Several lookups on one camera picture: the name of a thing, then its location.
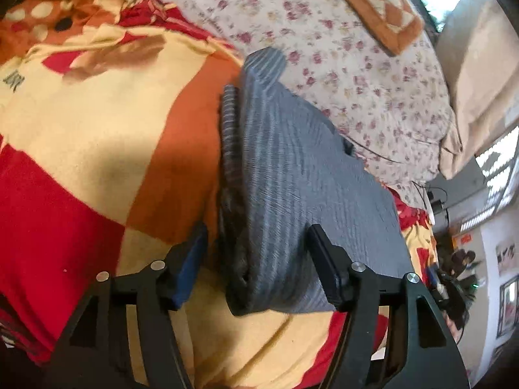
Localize red orange cartoon blanket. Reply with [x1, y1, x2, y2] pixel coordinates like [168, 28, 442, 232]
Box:
[1, 0, 433, 388]

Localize framed wall pictures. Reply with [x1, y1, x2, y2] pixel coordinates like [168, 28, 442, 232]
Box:
[496, 239, 518, 338]

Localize dark cluttered desk items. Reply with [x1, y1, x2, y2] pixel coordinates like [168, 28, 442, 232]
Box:
[425, 182, 486, 333]

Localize orange checkered pillow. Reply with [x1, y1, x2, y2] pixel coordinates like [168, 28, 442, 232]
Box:
[346, 0, 424, 55]

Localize grey striped knit sweater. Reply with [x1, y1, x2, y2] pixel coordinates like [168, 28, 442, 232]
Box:
[221, 47, 413, 316]

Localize floral white bed quilt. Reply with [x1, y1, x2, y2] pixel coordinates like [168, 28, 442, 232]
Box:
[161, 0, 454, 209]

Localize window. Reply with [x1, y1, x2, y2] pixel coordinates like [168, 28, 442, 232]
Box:
[459, 126, 518, 233]

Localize beige curtain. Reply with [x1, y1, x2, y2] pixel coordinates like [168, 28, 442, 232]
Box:
[435, 0, 518, 179]

